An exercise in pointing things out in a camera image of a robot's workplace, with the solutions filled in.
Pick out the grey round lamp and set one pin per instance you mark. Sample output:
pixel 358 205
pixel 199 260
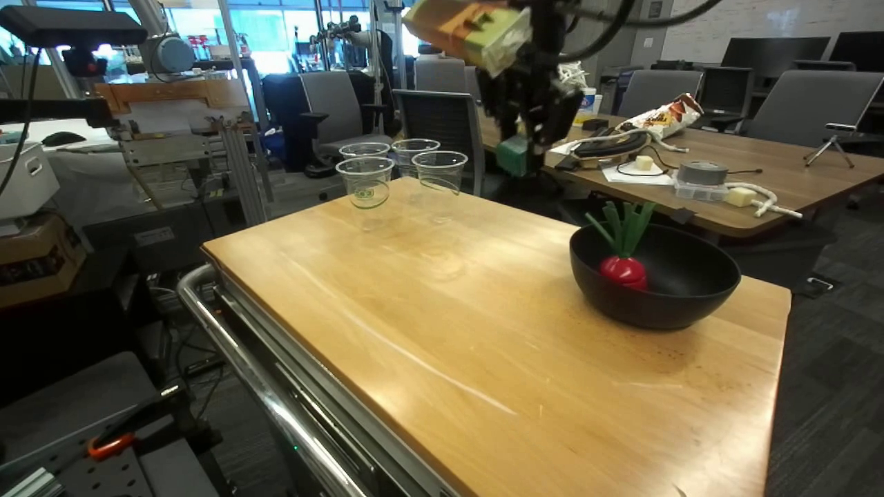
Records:
pixel 170 56

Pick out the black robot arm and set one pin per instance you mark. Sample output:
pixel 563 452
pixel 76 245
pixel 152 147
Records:
pixel 544 33

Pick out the chip bag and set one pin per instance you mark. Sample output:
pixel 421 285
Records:
pixel 663 115

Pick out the brown cardboard box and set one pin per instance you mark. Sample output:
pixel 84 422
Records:
pixel 37 264

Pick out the clear plastic cup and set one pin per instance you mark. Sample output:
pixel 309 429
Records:
pixel 366 147
pixel 440 169
pixel 414 147
pixel 366 183

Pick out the red toy radish green leaves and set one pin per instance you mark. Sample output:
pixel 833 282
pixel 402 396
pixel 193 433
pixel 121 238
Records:
pixel 626 273

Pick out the grey office chair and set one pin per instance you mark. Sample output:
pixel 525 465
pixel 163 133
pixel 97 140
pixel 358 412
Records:
pixel 657 91
pixel 442 129
pixel 331 107
pixel 809 107

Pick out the grey tape roll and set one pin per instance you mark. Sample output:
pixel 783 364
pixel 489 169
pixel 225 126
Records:
pixel 702 173

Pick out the pale yellow small block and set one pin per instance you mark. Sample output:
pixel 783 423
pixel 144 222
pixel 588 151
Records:
pixel 642 165

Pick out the black computer monitor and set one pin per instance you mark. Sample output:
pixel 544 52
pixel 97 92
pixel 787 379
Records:
pixel 773 55
pixel 856 48

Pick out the white box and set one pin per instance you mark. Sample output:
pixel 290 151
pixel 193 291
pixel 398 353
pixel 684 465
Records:
pixel 25 182

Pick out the black flat panel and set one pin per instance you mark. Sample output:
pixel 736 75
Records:
pixel 73 26

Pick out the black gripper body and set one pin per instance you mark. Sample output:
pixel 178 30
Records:
pixel 539 102

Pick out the black bowl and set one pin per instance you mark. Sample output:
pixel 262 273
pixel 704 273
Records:
pixel 663 305

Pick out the large white paper sheet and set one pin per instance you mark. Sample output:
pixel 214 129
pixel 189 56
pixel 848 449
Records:
pixel 637 179

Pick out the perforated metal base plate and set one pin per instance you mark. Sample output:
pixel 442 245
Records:
pixel 99 473

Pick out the green building block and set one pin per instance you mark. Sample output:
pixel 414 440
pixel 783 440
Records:
pixel 514 155

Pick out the white plug adapter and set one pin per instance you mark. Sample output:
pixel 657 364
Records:
pixel 742 197

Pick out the mini camera tripod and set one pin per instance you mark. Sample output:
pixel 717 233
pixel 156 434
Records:
pixel 826 147

